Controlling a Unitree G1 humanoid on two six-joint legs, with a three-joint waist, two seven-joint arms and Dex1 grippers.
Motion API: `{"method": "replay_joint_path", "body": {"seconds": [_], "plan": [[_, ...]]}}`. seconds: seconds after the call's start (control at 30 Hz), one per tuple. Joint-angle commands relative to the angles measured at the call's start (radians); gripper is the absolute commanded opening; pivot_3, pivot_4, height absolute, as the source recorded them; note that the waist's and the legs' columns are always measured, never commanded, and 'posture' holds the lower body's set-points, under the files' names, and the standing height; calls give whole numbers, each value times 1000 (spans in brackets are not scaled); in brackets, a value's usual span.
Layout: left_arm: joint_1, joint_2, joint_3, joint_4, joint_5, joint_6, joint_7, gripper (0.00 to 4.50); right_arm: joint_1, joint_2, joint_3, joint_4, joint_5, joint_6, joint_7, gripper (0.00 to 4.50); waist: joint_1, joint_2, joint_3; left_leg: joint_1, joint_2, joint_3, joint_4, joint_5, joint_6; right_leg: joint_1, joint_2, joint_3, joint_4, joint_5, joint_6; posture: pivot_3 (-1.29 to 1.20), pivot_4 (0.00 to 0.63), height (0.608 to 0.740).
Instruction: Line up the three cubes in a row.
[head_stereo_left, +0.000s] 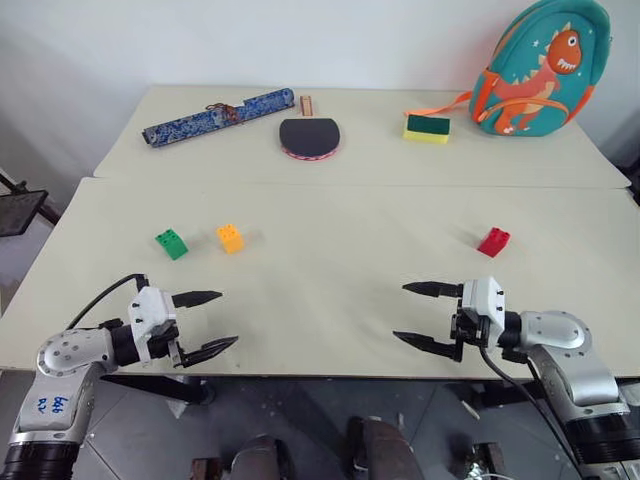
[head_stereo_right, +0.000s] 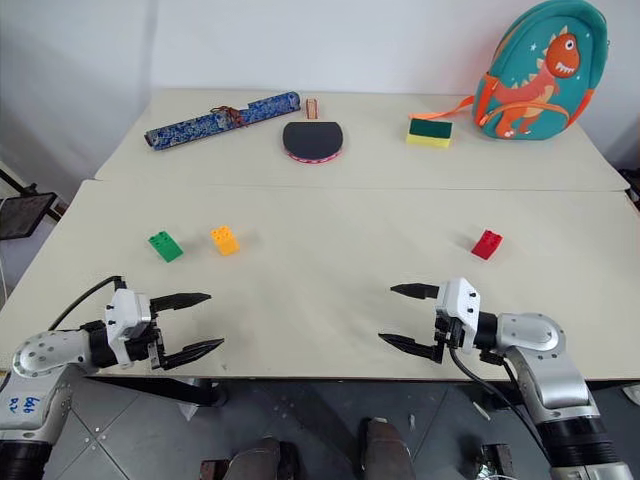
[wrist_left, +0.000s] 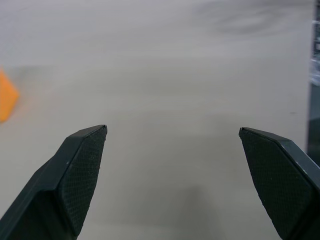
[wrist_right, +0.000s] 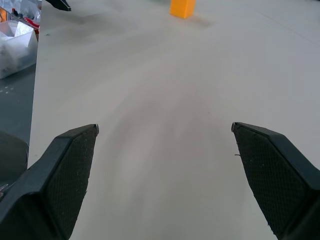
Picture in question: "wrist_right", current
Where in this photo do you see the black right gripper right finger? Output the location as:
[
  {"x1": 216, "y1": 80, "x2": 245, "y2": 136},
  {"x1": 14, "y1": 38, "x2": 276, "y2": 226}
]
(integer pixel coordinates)
[{"x1": 231, "y1": 121, "x2": 320, "y2": 240}]

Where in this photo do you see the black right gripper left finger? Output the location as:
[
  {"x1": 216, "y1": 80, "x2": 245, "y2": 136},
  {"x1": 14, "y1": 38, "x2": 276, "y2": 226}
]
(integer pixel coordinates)
[{"x1": 0, "y1": 123, "x2": 100, "y2": 240}]

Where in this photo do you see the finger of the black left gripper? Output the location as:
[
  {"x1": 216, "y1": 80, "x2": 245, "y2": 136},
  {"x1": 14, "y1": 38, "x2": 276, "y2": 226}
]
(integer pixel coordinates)
[{"x1": 47, "y1": 0, "x2": 72, "y2": 12}]

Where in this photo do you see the red tool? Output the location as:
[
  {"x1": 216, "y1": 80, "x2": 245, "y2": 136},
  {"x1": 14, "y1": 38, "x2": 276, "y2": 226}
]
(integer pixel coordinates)
[{"x1": 12, "y1": 8, "x2": 41, "y2": 30}]

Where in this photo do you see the dark round stool seat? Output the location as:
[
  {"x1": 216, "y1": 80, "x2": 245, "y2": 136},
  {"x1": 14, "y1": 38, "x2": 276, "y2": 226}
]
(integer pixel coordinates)
[{"x1": 0, "y1": 131, "x2": 30, "y2": 187}]

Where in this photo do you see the translucent plastic storage bin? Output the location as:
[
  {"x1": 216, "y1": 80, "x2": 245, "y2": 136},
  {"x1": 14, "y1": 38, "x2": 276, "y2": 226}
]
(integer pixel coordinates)
[{"x1": 0, "y1": 20, "x2": 39, "y2": 80}]

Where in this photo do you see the yellow block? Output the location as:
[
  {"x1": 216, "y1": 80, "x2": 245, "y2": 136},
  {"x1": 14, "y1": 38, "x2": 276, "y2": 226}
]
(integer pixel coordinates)
[{"x1": 169, "y1": 0, "x2": 197, "y2": 19}]

